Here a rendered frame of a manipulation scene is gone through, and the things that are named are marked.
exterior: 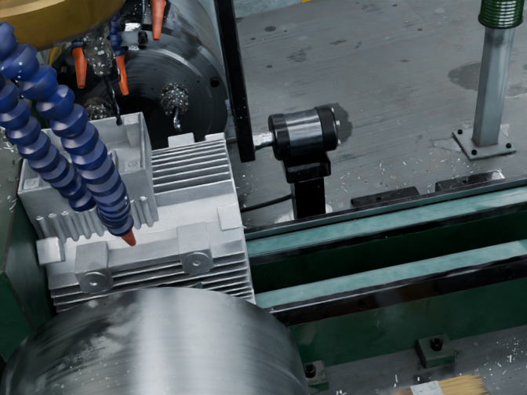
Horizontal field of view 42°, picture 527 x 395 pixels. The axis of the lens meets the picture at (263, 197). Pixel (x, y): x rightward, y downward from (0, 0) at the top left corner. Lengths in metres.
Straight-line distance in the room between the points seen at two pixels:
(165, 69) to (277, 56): 0.62
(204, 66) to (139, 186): 0.28
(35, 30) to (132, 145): 0.23
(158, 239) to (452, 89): 0.80
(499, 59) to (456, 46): 0.39
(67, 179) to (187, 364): 0.16
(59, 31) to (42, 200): 0.20
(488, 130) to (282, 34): 0.57
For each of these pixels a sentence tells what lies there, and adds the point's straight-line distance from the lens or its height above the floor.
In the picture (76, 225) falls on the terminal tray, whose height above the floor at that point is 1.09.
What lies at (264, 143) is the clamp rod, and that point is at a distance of 0.86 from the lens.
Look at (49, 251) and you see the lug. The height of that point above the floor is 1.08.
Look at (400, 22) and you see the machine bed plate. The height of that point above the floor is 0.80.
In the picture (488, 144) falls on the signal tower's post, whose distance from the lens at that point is 1.20.
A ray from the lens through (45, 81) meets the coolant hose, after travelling 0.39.
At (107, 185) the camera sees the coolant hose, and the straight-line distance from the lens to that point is 0.45.
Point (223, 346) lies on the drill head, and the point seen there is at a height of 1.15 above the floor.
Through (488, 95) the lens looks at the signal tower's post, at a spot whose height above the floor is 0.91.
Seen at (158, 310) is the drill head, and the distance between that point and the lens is 0.50.
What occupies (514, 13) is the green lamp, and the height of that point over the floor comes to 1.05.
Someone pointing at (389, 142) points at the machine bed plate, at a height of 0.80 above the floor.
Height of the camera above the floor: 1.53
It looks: 41 degrees down
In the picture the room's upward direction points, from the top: 8 degrees counter-clockwise
